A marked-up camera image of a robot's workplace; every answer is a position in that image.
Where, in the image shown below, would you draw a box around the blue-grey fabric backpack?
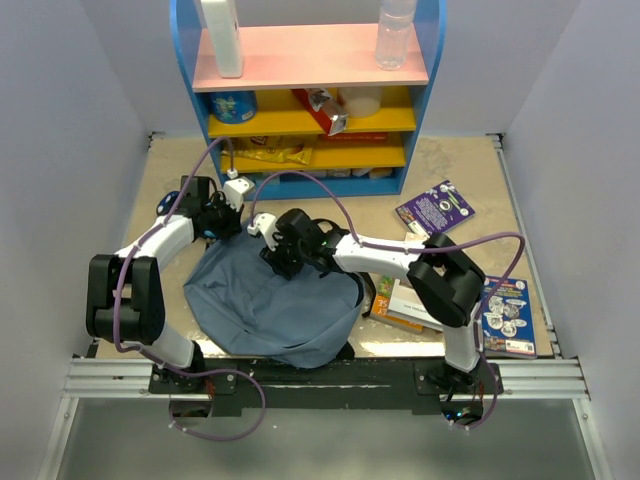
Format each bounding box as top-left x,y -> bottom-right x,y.
184,232 -> 364,369

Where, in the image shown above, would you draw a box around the orange treehouse book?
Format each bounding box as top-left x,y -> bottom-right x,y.
370,276 -> 423,334

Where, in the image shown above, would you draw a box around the white coffee cover book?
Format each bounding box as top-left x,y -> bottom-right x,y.
387,279 -> 442,332

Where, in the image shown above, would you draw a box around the blue cartoon cover book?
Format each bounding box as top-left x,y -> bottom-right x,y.
482,276 -> 537,359

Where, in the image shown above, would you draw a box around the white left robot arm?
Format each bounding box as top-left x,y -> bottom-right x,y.
85,175 -> 255,392

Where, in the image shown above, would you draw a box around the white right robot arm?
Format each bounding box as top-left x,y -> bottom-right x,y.
247,209 -> 485,393

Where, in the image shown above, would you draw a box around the yellow chips bag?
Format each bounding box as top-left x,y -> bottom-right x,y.
232,135 -> 318,165

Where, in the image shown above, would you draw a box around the blue cartoon pencil case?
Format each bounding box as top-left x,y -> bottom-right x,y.
155,191 -> 179,216

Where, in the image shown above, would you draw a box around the white items on bottom shelf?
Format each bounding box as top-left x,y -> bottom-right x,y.
244,167 -> 396,183

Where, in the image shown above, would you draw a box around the flat red box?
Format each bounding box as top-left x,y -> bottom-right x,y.
318,132 -> 388,143

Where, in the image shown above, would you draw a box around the blue cylindrical snack can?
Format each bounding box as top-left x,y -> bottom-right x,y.
210,91 -> 258,124

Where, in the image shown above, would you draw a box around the red and silver snack box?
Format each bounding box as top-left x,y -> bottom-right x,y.
291,88 -> 349,136

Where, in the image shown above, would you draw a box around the blue wooden shelf unit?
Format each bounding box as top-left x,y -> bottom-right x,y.
169,1 -> 447,197

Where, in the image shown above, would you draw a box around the purple book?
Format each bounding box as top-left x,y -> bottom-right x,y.
395,180 -> 475,236

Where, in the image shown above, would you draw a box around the translucent white plastic cup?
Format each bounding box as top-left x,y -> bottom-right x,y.
337,86 -> 383,118

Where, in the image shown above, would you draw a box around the white rectangular bottle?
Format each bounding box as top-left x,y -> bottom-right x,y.
201,0 -> 244,78

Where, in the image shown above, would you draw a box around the clear plastic water bottle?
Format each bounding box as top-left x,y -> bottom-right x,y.
375,0 -> 417,71

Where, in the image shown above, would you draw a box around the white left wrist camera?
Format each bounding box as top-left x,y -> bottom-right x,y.
222,177 -> 255,211

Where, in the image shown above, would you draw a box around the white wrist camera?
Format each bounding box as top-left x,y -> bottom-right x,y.
222,177 -> 255,211
247,213 -> 278,251

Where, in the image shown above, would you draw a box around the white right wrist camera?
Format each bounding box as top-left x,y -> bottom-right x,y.
247,213 -> 278,251

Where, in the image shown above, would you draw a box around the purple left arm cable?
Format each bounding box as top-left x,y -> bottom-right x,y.
112,136 -> 267,442

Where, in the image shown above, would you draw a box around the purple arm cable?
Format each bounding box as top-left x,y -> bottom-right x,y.
112,136 -> 267,442
249,169 -> 529,432

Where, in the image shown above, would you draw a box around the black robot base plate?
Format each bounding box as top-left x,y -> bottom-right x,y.
149,357 -> 504,419

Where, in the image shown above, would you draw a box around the aluminium front frame rail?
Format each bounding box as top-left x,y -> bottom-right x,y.
63,357 -> 590,400

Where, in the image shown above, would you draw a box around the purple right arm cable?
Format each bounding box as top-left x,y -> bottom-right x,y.
249,169 -> 529,432

